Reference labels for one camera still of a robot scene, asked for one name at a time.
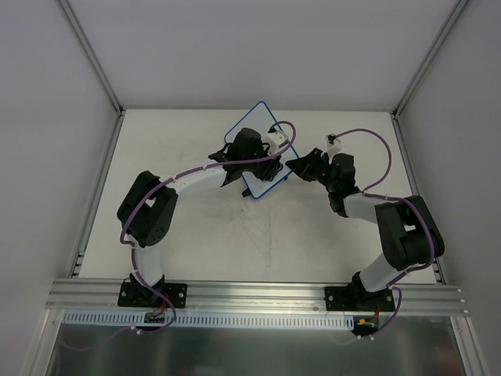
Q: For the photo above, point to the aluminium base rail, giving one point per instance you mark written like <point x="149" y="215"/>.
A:
<point x="257" y="297"/>

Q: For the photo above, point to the blue framed whiteboard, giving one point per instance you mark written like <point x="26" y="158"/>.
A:
<point x="260" y="118"/>

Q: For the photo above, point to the right aluminium frame post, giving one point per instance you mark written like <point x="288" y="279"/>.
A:
<point x="439" y="40"/>

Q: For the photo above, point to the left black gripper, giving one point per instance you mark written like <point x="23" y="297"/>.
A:
<point x="268" y="167"/>

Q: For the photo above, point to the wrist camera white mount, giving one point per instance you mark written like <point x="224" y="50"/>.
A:
<point x="276" y="141"/>
<point x="333" y="145"/>

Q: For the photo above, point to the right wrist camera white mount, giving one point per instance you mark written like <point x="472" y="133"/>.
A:
<point x="333" y="145"/>

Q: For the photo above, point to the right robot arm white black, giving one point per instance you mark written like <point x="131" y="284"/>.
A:
<point x="409" y="237"/>

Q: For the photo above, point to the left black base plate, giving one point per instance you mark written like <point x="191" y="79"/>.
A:
<point x="134" y="295"/>

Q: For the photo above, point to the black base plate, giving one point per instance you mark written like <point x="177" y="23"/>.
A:
<point x="342" y="299"/>
<point x="134" y="295"/>

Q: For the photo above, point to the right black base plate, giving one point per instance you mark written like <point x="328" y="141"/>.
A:
<point x="342" y="299"/>

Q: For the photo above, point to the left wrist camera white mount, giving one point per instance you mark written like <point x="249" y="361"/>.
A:
<point x="276" y="141"/>

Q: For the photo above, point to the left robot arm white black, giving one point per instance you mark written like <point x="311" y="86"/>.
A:
<point x="148" y="208"/>

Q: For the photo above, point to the aluminium frame post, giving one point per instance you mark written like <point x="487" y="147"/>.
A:
<point x="439" y="40"/>
<point x="82" y="39"/>

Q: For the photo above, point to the white slotted cable duct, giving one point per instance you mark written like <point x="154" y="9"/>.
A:
<point x="320" y="321"/>

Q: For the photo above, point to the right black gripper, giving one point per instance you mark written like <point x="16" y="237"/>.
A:
<point x="317" y="165"/>

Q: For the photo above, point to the left aluminium frame post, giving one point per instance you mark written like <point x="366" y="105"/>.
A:
<point x="82" y="39"/>

